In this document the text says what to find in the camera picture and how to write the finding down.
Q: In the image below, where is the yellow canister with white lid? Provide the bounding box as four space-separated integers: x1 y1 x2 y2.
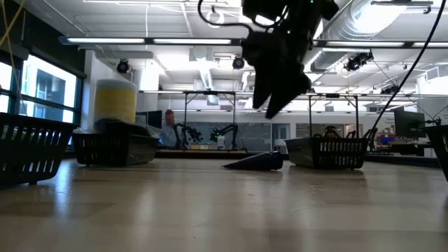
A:
92 78 138 124

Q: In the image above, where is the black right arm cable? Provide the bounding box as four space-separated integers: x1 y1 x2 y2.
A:
367 0 448 141

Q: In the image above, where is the black plastic basket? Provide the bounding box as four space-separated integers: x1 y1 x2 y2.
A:
71 132 159 167
0 111 78 187
422 125 448 183
283 136 371 172

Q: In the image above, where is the white ring lamp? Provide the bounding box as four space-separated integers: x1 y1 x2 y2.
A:
205 8 226 29

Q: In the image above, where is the clear bag with black item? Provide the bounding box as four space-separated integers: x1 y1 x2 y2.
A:
115 118 154 138
141 122 162 138
92 118 122 137

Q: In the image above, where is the black ceiling camera device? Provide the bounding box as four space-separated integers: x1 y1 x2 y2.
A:
343 50 375 73

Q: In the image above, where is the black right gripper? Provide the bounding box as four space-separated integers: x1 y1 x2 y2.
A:
240 13 314 120

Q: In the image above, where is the black bar with light strips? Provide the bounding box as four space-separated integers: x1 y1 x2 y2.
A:
58 34 448 49

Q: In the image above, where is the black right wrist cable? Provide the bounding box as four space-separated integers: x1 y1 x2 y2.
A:
197 0 255 33

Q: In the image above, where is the silver ventilation duct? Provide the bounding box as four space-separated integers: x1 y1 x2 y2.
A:
309 0 409 74

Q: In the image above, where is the black background monitor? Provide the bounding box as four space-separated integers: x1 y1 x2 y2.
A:
393 108 427 139

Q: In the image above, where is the large window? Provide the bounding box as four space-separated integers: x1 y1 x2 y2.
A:
0 52 84 124

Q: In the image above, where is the person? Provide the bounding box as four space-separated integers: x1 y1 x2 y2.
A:
159 108 181 148

